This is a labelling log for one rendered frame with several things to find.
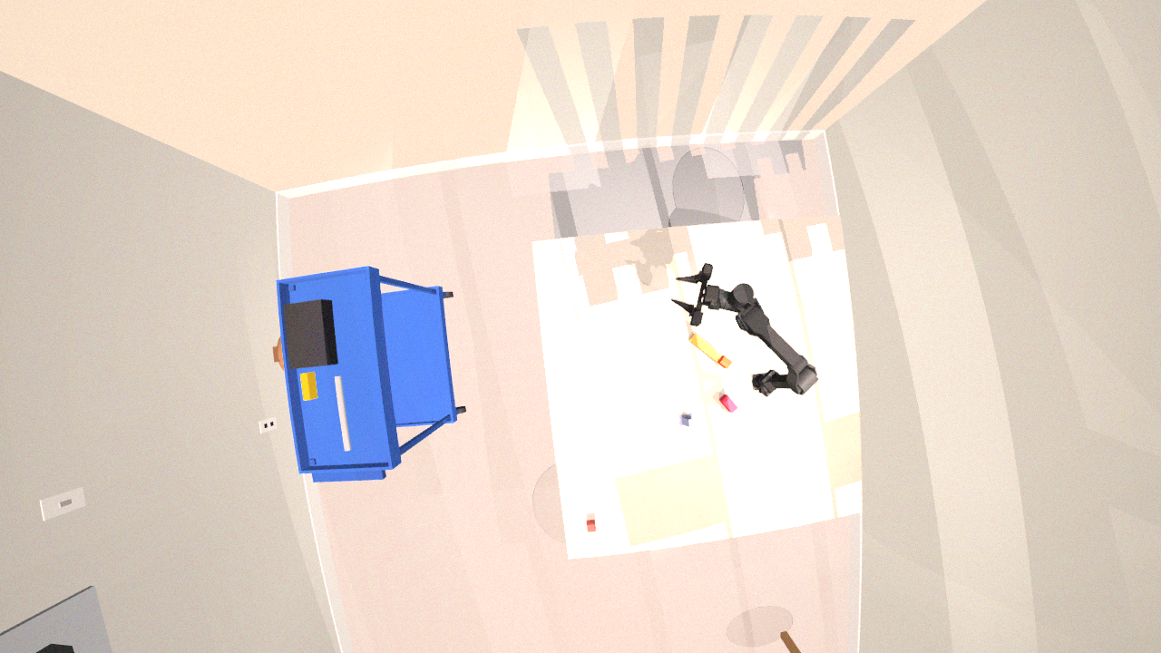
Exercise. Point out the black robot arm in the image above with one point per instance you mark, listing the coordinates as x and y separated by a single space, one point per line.
751 318

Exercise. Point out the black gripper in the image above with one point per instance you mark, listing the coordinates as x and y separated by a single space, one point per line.
703 276

